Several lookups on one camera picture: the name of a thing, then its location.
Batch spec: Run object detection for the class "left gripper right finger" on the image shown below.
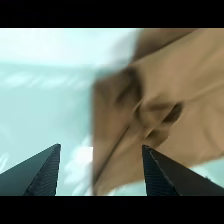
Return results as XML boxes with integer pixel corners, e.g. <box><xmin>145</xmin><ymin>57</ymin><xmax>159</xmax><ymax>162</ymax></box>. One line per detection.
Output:
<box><xmin>141</xmin><ymin>144</ymin><xmax>224</xmax><ymax>197</ymax></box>

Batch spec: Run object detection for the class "tan shirt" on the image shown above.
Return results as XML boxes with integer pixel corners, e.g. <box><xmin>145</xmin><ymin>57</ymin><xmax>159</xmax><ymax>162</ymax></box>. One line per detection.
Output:
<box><xmin>90</xmin><ymin>27</ymin><xmax>224</xmax><ymax>196</ymax></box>

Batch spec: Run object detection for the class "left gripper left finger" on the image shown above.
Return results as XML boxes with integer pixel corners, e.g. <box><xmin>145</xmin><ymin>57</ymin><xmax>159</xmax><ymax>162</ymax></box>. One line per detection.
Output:
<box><xmin>0</xmin><ymin>143</ymin><xmax>62</xmax><ymax>197</ymax></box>

